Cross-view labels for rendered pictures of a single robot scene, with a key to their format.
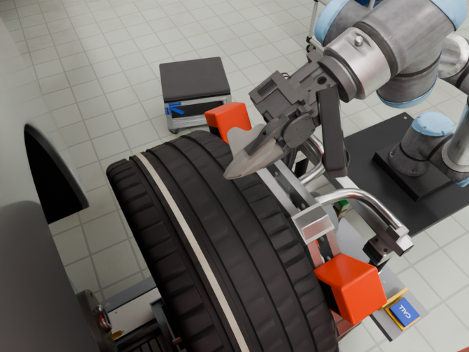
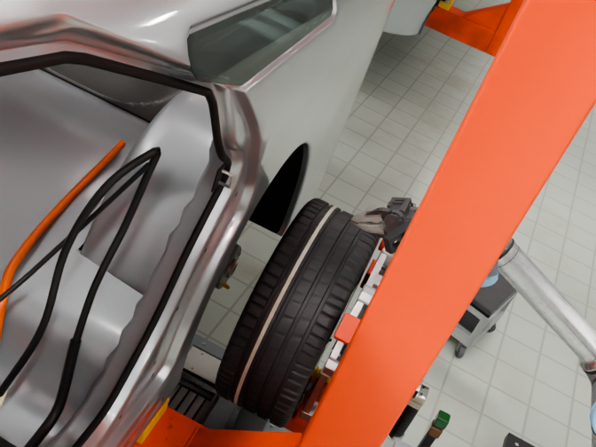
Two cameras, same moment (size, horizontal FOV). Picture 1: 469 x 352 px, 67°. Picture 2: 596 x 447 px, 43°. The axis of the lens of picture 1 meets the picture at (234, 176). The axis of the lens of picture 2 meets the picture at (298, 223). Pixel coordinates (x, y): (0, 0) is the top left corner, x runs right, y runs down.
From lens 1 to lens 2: 1.57 m
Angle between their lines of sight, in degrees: 31
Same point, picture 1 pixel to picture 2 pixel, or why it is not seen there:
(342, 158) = (391, 238)
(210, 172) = (353, 230)
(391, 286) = not seen: outside the picture
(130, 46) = not seen: hidden behind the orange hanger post
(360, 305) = (346, 331)
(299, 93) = (409, 213)
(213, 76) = (490, 289)
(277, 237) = (346, 271)
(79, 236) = (239, 291)
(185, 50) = not seen: hidden behind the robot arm
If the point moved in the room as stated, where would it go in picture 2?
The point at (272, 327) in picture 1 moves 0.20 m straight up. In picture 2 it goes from (302, 296) to (327, 239)
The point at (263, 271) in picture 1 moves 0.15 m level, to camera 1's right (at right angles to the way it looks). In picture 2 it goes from (325, 274) to (361, 313)
